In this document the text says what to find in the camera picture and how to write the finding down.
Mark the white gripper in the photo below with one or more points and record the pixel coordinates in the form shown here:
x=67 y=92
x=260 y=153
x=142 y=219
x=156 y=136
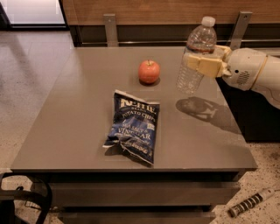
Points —
x=244 y=68

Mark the clear plastic water bottle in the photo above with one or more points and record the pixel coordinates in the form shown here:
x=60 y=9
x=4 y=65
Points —
x=202 y=40

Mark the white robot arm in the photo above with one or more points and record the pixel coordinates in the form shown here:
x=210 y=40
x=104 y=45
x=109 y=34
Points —
x=267 y=82

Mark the blue Kettle chip bag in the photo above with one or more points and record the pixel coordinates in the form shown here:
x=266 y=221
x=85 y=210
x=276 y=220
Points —
x=134 y=126

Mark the red apple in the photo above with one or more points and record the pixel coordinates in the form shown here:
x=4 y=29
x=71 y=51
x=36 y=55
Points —
x=148 y=71

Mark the white power strip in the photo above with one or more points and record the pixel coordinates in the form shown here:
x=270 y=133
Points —
x=251 y=202

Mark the grey table drawer unit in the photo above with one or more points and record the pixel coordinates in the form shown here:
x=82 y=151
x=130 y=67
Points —
x=139 y=197

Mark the black chair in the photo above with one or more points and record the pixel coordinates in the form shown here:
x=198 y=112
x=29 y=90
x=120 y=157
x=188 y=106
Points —
x=7 y=198

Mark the right metal bracket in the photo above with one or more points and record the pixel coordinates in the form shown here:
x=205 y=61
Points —
x=240 y=28

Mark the metal bracket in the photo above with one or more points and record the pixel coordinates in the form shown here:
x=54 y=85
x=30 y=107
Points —
x=240 y=28
x=111 y=30

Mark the left metal bracket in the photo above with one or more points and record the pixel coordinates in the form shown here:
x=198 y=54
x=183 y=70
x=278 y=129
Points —
x=111 y=30

